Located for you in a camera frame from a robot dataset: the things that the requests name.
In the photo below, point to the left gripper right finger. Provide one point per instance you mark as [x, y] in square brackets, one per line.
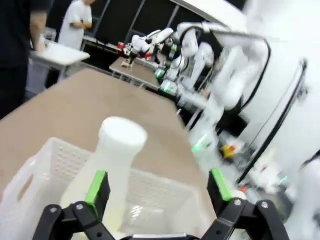
[240, 215]

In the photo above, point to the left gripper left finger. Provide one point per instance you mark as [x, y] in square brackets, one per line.
[82, 212]

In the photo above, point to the translucent plastic Erlenmeyer flask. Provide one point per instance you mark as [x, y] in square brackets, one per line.
[110, 165]

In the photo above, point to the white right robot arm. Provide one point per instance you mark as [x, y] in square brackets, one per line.
[232, 82]

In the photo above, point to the person's left forearm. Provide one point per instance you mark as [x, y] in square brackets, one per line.
[38, 30]

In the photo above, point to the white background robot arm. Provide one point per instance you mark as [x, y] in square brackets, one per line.
[152, 40]
[190, 45]

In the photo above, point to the person's left hand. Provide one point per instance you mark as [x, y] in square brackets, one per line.
[40, 51]

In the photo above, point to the yellow emergency stop button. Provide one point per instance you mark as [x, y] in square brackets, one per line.
[227, 151]

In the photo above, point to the white perforated plastic basket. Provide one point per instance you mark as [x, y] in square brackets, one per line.
[160, 200]

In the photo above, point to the brown background work table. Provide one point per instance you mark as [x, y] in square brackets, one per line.
[135, 72]

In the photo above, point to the white side table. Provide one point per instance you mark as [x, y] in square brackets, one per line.
[60, 53]

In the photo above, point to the red can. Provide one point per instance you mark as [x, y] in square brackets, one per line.
[121, 45]

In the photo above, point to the person in black t-shirt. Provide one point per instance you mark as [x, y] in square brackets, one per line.
[12, 50]

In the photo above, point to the person in white t-shirt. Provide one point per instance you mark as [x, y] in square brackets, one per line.
[75, 22]

